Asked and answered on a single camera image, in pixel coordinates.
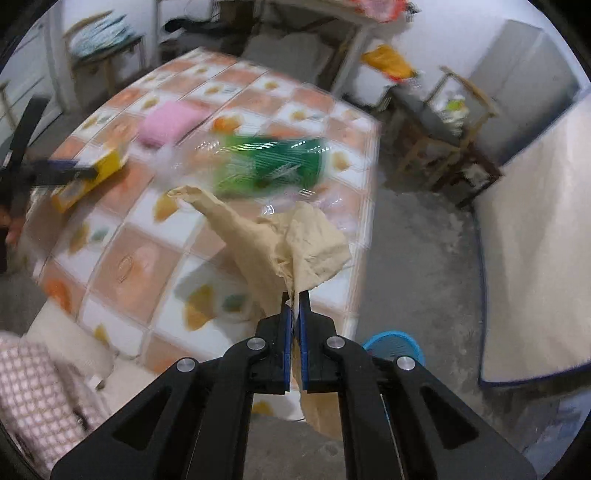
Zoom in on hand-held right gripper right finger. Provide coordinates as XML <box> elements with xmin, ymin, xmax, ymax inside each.
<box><xmin>298</xmin><ymin>290</ymin><xmax>539</xmax><ymax>480</ymax></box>

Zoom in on person's left hand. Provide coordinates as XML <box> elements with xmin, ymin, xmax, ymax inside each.
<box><xmin>0</xmin><ymin>203</ymin><xmax>26</xmax><ymax>246</ymax></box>

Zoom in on red plastic bag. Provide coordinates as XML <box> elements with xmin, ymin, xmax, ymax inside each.
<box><xmin>345</xmin><ymin>0</ymin><xmax>413</xmax><ymax>25</ymax></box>

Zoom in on brown paper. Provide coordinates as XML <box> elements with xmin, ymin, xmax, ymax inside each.
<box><xmin>166</xmin><ymin>185</ymin><xmax>354</xmax><ymax>439</ymax></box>

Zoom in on white mattress with blue edge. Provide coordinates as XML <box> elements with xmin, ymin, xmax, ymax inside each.
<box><xmin>472</xmin><ymin>92</ymin><xmax>591</xmax><ymax>389</ymax></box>

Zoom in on grey refrigerator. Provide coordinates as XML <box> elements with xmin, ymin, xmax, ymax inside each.
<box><xmin>465</xmin><ymin>18</ymin><xmax>583</xmax><ymax>166</ymax></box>

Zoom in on tile print tablecloth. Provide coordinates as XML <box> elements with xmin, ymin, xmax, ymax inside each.
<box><xmin>23</xmin><ymin>46</ymin><xmax>384</xmax><ymax>425</ymax></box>

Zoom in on green packet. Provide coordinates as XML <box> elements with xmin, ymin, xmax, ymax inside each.
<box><xmin>213</xmin><ymin>134</ymin><xmax>332</xmax><ymax>198</ymax></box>

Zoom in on yellow box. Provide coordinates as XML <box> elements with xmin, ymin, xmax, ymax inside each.
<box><xmin>50</xmin><ymin>144</ymin><xmax>131</xmax><ymax>214</ymax></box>

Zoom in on yellow plastic bag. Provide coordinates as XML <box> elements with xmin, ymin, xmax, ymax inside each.
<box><xmin>361</xmin><ymin>44</ymin><xmax>419</xmax><ymax>82</ymax></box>

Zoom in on pink sponge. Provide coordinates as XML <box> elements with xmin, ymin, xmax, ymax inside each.
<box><xmin>137</xmin><ymin>99</ymin><xmax>209</xmax><ymax>149</ymax></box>

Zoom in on clear plastic bag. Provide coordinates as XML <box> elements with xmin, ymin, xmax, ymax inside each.
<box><xmin>151</xmin><ymin>129</ymin><xmax>352</xmax><ymax>232</ymax></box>

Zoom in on metal frame table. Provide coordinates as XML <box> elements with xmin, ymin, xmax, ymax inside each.
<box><xmin>256</xmin><ymin>0</ymin><xmax>419</xmax><ymax>95</ymax></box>

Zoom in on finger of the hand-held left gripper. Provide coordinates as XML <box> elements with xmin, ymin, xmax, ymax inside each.
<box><xmin>27</xmin><ymin>159</ymin><xmax>100</xmax><ymax>188</ymax></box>

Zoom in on person's checked shirt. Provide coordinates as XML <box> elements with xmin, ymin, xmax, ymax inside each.
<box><xmin>0</xmin><ymin>331</ymin><xmax>112</xmax><ymax>477</ymax></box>

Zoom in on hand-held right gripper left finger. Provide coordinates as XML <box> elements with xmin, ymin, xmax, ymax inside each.
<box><xmin>51</xmin><ymin>291</ymin><xmax>294</xmax><ymax>480</ymax></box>

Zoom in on blue plastic basket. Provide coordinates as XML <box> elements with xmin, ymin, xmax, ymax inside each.
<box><xmin>362</xmin><ymin>330</ymin><xmax>426</xmax><ymax>368</ymax></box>

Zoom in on light wooden stool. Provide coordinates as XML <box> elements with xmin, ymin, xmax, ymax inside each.
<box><xmin>392</xmin><ymin>66</ymin><xmax>502</xmax><ymax>195</ymax></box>

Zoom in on dark wooden stool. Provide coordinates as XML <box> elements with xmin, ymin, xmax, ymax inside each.
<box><xmin>454</xmin><ymin>147</ymin><xmax>505</xmax><ymax>209</ymax></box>

